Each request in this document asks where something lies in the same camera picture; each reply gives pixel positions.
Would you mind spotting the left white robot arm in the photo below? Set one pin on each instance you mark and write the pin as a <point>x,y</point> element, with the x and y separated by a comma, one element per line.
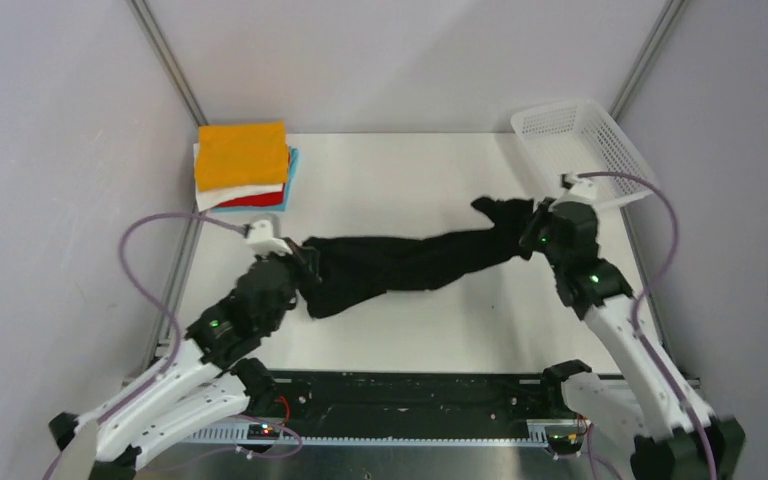
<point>211,376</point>

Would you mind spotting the aluminium frame rail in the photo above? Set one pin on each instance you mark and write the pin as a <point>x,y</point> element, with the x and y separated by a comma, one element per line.
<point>172,402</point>

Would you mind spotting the light blue folded t-shirt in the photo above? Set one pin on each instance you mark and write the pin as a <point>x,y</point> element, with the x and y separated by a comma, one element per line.
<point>293,164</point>

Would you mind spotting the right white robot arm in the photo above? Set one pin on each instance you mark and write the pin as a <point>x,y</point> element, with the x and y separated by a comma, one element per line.
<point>636,351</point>

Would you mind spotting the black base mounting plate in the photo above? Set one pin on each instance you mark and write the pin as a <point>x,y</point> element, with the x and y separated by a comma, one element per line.
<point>411,406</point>

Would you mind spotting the black t-shirt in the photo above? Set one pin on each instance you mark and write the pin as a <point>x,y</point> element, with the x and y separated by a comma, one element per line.
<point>356,269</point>

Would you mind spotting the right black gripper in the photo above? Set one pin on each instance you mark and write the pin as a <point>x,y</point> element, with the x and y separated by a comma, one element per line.
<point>532,224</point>

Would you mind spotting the red folded t-shirt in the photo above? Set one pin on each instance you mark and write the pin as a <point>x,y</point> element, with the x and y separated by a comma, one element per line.
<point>257,201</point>

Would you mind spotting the white plastic mesh basket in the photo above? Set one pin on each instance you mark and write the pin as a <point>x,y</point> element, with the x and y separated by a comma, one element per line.
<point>570,136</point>

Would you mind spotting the orange folded t-shirt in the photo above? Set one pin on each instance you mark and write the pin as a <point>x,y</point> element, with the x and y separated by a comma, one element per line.
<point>241,155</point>

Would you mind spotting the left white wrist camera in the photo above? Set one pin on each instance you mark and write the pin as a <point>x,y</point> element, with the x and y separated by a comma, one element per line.
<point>263,239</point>

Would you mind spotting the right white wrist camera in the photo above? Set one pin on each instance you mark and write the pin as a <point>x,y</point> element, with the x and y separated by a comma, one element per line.
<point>577,189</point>

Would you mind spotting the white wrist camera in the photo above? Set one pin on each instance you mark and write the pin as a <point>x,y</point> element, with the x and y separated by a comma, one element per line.
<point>263,239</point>
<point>577,189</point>

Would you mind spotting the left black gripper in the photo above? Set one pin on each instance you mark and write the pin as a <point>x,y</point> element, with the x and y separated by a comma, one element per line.
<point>304,259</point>

